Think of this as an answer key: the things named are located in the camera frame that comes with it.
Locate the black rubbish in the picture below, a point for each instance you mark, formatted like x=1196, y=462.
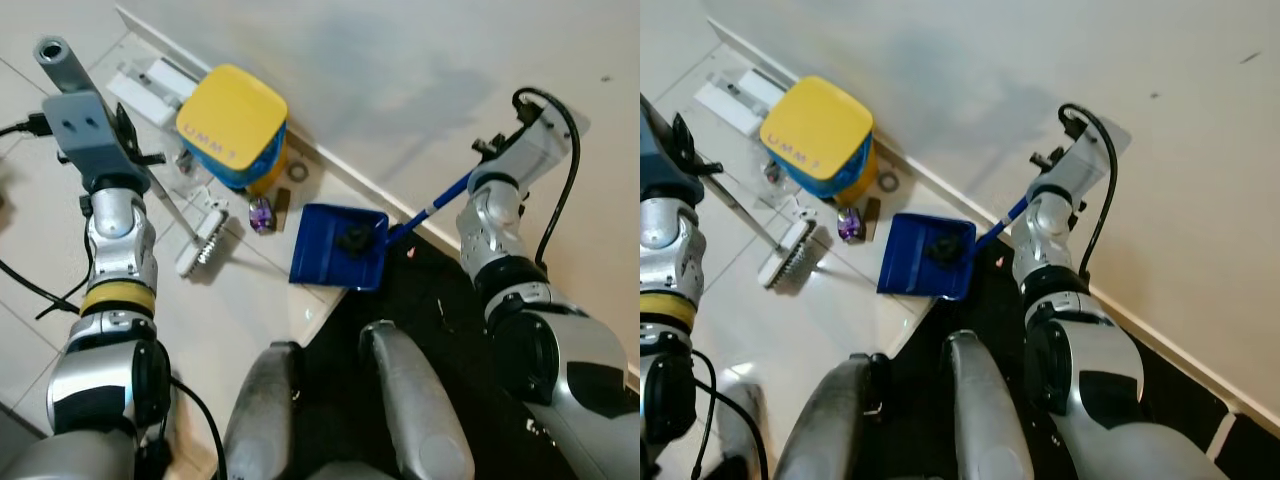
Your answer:
x=355, y=240
x=943, y=250

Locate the purple drink can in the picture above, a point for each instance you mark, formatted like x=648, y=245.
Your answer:
x=850, y=225
x=261, y=215

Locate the robot right silver arm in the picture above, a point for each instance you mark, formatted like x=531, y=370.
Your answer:
x=1045, y=240
x=495, y=225

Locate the robot left silver arm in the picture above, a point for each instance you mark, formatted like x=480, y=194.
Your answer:
x=115, y=240
x=665, y=240

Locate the black floor mat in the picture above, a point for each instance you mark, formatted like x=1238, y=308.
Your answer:
x=1000, y=300
x=450, y=300

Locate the yellow lidded blue box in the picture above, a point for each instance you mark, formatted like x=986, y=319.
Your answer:
x=230, y=115
x=815, y=125

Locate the small brown stick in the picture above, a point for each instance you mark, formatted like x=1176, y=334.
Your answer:
x=873, y=215
x=283, y=208

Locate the robot right grey leg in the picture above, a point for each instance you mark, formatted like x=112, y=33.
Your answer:
x=985, y=410
x=415, y=400

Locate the robot grey leg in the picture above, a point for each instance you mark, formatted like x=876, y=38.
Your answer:
x=985, y=410
x=260, y=420
x=830, y=430
x=415, y=400

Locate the robot left grey leg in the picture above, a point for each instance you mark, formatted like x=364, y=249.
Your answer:
x=830, y=430
x=260, y=420

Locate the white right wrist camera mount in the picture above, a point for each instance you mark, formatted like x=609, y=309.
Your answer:
x=535, y=150
x=1085, y=160

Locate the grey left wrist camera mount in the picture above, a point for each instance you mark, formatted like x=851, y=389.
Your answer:
x=85, y=130
x=655, y=160

